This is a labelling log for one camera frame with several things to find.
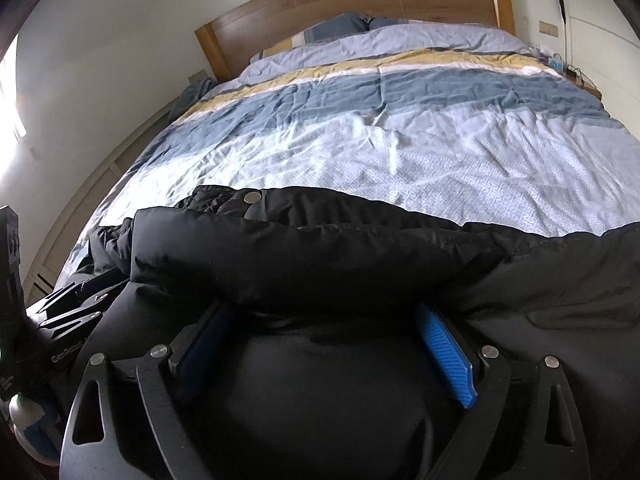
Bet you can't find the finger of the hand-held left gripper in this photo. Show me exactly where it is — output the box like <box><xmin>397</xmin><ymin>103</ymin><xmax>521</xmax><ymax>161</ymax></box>
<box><xmin>27</xmin><ymin>271</ymin><xmax>127</xmax><ymax>317</ymax></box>
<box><xmin>39</xmin><ymin>310</ymin><xmax>104</xmax><ymax>331</ymax></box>

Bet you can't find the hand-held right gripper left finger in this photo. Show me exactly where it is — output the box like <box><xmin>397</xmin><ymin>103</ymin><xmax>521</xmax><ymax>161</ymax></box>
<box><xmin>59</xmin><ymin>302</ymin><xmax>238</xmax><ymax>480</ymax></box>

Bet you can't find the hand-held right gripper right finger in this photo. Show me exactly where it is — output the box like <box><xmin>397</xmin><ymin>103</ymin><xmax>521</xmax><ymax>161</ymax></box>
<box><xmin>415</xmin><ymin>302</ymin><xmax>591</xmax><ymax>480</ymax></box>

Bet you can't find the black puffer coat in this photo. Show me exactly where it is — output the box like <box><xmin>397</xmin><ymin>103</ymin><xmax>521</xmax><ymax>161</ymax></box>
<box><xmin>60</xmin><ymin>185</ymin><xmax>640</xmax><ymax>480</ymax></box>

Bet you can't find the window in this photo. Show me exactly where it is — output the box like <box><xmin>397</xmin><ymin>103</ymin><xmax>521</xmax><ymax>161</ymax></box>
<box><xmin>0</xmin><ymin>30</ymin><xmax>30</xmax><ymax>143</ymax></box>

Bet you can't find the dark blue cloth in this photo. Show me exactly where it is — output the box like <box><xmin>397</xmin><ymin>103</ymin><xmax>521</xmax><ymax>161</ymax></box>
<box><xmin>170</xmin><ymin>77</ymin><xmax>218</xmax><ymax>122</ymax></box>

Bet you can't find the bed with striped duvet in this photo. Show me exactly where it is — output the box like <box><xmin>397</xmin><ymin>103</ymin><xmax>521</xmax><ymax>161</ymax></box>
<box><xmin>55</xmin><ymin>22</ymin><xmax>640</xmax><ymax>281</ymax></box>

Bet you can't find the wooden nightstand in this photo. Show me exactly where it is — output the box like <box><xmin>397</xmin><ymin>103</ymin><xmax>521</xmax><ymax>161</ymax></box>
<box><xmin>562</xmin><ymin>67</ymin><xmax>603</xmax><ymax>102</ymax></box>

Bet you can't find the blue striped pillow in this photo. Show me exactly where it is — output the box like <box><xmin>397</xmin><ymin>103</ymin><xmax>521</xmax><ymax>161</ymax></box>
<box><xmin>250</xmin><ymin>12</ymin><xmax>372</xmax><ymax>63</ymax></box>

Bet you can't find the dark blue pillow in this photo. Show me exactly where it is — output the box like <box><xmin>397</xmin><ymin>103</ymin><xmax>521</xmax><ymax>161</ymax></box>
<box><xmin>367</xmin><ymin>16</ymin><xmax>417</xmax><ymax>29</ymax></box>

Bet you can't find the white wardrobe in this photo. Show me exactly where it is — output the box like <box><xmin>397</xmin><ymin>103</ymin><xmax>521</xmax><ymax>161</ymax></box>
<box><xmin>552</xmin><ymin>0</ymin><xmax>640</xmax><ymax>126</ymax></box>

